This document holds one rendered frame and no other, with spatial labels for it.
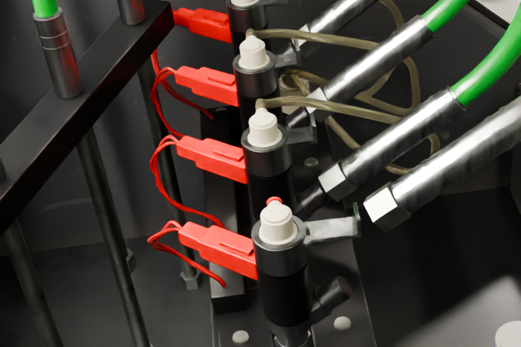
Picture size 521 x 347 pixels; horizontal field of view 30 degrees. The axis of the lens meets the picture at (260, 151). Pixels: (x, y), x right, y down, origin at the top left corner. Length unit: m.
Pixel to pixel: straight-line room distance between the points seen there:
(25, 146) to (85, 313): 0.29
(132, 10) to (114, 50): 0.03
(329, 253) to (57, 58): 0.22
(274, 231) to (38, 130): 0.19
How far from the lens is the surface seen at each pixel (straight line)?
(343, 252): 0.66
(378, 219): 0.49
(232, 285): 0.63
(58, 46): 0.61
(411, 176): 0.48
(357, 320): 0.62
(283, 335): 0.54
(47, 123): 0.61
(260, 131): 0.55
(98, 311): 0.86
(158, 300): 0.86
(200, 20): 0.72
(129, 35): 0.68
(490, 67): 0.55
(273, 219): 0.49
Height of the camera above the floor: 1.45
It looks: 39 degrees down
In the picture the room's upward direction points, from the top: 8 degrees counter-clockwise
